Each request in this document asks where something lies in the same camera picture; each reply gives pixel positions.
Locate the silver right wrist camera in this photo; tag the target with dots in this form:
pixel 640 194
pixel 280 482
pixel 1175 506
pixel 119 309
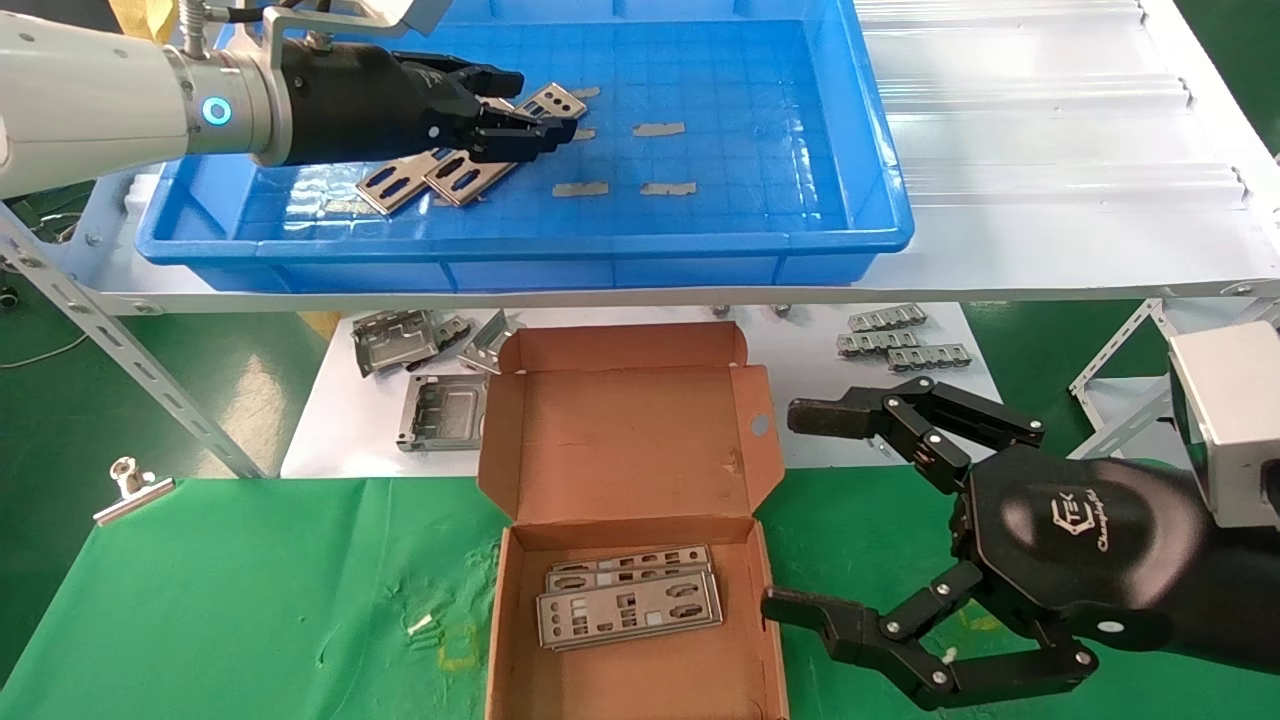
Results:
pixel 1230 420

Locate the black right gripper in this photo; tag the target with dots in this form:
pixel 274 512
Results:
pixel 1080 540

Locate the metal IO shield plate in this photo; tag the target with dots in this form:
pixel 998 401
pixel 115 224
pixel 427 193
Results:
pixel 625 573
pixel 492 172
pixel 650 628
pixel 404 192

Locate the blue plastic tray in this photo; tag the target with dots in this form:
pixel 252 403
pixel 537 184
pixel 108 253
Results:
pixel 750 230

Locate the silver binder clip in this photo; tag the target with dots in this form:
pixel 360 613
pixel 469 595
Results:
pixel 140 500

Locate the brown cardboard box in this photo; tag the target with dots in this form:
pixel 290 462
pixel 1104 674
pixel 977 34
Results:
pixel 620 440

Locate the angled grey metal piece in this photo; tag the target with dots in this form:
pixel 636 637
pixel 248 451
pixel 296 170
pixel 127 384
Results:
pixel 485 345

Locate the green table cloth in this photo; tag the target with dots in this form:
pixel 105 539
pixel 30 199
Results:
pixel 250 600

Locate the small dark metal part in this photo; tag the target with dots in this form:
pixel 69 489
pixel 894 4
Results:
pixel 452 332

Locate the flat grey metal frame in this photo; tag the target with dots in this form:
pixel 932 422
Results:
pixel 410 415

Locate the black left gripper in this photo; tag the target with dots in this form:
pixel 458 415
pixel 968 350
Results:
pixel 350 100

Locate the white flat board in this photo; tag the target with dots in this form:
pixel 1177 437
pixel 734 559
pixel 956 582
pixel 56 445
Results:
pixel 800 400

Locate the grey metal connector bracket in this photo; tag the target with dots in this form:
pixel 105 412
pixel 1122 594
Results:
pixel 885 319
pixel 878 344
pixel 930 358

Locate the white slotted storage rack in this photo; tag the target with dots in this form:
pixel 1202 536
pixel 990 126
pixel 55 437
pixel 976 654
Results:
pixel 1115 345

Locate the yellow plastic bag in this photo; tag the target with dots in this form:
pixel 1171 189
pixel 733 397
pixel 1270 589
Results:
pixel 140 15

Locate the large grey metal bracket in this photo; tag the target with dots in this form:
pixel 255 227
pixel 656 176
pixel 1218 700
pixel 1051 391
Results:
pixel 395 345

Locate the white metal shelf rack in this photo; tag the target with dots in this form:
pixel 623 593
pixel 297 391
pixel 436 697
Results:
pixel 1050 150

